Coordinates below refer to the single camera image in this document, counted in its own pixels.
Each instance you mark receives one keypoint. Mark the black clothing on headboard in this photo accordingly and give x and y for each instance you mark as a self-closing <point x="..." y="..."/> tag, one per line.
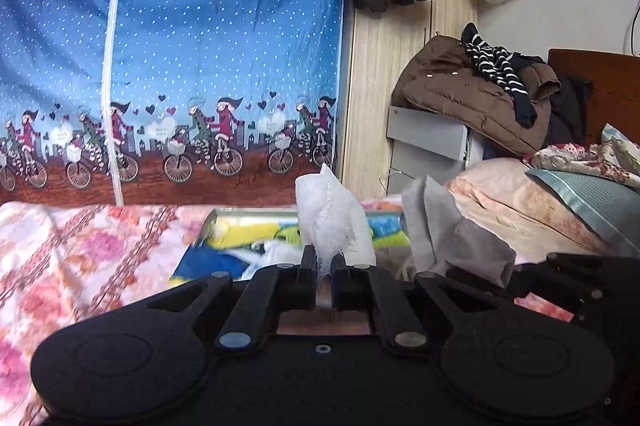
<point x="565" y="97"/>

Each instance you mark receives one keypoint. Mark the blue yellow cloth in tray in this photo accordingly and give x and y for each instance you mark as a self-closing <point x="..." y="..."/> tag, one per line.
<point x="240" y="246"/>

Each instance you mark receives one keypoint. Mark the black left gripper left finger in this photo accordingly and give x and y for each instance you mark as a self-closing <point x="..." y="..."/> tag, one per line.
<point x="307" y="278"/>

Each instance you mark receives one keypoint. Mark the grey plastic drawer unit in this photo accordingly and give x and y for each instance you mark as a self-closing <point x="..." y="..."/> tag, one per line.
<point x="427" y="143"/>

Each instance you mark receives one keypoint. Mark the wooden headboard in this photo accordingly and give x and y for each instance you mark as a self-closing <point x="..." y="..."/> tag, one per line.
<point x="615" y="80"/>

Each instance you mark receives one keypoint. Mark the floral pink bed quilt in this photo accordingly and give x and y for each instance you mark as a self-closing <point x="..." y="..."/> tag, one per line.
<point x="59" y="266"/>

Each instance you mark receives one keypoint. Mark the grey shallow tray box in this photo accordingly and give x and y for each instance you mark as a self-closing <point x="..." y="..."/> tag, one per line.
<point x="390" y="243"/>

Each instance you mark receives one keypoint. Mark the blue bicycle print wardrobe cover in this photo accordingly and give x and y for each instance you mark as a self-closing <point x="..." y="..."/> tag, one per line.
<point x="166" y="101"/>

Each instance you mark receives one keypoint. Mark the wooden wardrobe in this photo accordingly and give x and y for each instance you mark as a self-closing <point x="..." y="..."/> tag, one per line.
<point x="375" y="50"/>

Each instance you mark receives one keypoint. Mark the grey cloth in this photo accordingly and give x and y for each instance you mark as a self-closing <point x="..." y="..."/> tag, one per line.
<point x="441" y="238"/>

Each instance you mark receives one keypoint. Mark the striped navy white garment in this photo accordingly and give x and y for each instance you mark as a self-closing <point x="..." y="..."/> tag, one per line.
<point x="494" y="65"/>

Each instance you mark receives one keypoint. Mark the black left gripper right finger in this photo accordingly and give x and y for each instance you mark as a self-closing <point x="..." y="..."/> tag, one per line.
<point x="341" y="287"/>

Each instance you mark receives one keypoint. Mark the floral crumpled blanket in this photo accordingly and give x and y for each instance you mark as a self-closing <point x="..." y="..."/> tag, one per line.
<point x="615" y="158"/>

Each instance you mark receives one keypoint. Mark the blue grey pillow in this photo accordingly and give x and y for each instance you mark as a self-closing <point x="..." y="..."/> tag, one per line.
<point x="609" y="209"/>

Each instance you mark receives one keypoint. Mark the brown padded jacket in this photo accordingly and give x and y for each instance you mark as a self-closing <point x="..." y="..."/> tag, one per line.
<point x="440" y="79"/>

